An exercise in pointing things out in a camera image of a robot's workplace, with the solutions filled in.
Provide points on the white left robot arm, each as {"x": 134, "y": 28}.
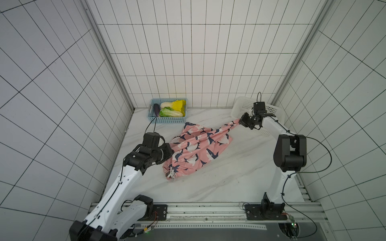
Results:
{"x": 104, "y": 223}

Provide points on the pink shark print shorts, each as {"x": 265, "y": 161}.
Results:
{"x": 196, "y": 147}

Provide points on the white perforated basket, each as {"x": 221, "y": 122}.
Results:
{"x": 268, "y": 111}

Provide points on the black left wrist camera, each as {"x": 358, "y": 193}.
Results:
{"x": 151, "y": 140}

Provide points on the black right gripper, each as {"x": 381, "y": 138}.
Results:
{"x": 247, "y": 120}

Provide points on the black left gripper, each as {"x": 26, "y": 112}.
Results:
{"x": 169, "y": 152}

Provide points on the light blue perforated basket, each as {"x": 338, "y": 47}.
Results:
{"x": 168, "y": 120}

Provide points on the yellow toy cabbage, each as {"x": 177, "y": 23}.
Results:
{"x": 178, "y": 105}

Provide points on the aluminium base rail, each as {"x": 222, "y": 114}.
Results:
{"x": 214, "y": 214}

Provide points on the purple toy eggplant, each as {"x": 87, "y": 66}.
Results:
{"x": 156, "y": 109}

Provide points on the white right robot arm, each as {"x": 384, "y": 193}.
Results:
{"x": 289, "y": 156}

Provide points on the green toy lettuce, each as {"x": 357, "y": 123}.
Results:
{"x": 170, "y": 112}

